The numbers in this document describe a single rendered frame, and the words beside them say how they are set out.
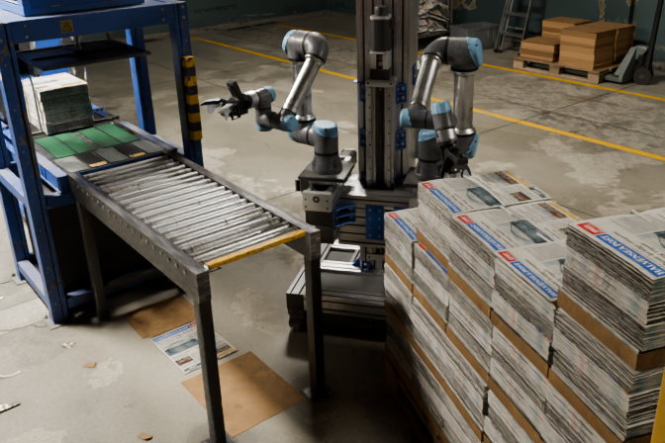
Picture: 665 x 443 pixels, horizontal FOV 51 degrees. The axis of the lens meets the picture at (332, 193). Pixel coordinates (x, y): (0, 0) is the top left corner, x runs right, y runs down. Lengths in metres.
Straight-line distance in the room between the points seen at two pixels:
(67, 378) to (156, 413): 0.54
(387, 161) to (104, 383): 1.65
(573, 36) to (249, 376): 6.40
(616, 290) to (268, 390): 1.96
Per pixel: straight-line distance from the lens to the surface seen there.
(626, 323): 1.63
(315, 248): 2.79
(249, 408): 3.16
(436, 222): 2.44
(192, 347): 3.57
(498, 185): 2.53
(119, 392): 3.39
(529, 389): 2.07
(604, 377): 1.74
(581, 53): 8.70
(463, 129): 3.10
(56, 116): 4.39
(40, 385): 3.57
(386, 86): 3.20
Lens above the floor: 2.00
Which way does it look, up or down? 23 degrees down
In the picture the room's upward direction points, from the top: 2 degrees counter-clockwise
